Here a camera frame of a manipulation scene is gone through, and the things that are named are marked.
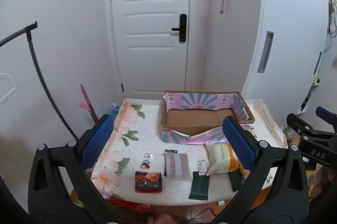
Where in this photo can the red bag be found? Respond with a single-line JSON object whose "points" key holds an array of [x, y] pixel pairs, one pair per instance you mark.
{"points": [[129, 206]]}

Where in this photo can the white wardrobe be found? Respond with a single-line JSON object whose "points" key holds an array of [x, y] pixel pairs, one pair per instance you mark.
{"points": [[289, 29]]}

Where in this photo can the pink shoehorn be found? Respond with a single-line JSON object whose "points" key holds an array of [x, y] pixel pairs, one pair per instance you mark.
{"points": [[223, 3]]}

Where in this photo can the floral tablecloth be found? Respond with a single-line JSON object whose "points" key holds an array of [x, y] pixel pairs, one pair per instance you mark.
{"points": [[147, 134]]}

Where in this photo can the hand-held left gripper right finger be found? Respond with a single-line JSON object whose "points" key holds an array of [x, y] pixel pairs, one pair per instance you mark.
{"points": [[238, 145]]}

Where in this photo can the cardboard box with pink print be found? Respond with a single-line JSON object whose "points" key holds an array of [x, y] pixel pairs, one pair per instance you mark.
{"points": [[194, 118]]}

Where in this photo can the white door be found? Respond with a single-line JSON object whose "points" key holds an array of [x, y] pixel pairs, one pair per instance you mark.
{"points": [[152, 61]]}

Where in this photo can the colourful packages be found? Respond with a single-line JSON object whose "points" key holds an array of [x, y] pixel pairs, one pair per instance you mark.
{"points": [[291, 136]]}

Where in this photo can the cream and orange snack bag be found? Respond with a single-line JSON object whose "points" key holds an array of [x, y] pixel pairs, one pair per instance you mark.
{"points": [[219, 158]]}

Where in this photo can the small orange candy wrapper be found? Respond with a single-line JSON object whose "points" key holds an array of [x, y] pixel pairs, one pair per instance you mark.
{"points": [[147, 161]]}

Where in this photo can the dark green snack packet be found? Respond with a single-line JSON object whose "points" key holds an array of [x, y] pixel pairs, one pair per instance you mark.
{"points": [[199, 186], [236, 181]]}

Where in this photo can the small white pink candy wrapper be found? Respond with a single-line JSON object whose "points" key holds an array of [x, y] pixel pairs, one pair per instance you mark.
{"points": [[201, 167]]}

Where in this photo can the black curved pole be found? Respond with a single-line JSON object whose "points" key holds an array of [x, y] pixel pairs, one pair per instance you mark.
{"points": [[39, 69]]}

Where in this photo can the white charger plug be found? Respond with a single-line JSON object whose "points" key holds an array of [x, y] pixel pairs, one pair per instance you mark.
{"points": [[221, 203]]}

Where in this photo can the dark translucent snack packet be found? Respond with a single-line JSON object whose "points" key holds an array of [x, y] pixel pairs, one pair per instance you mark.
{"points": [[177, 166]]}

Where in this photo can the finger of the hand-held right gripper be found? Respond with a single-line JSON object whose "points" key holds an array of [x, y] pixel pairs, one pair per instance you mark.
{"points": [[325, 115], [295, 121]]}

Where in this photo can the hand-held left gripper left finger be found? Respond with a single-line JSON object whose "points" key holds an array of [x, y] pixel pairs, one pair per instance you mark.
{"points": [[94, 145]]}

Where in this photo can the red and black snack packet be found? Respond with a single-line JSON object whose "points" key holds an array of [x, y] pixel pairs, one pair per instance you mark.
{"points": [[148, 182]]}

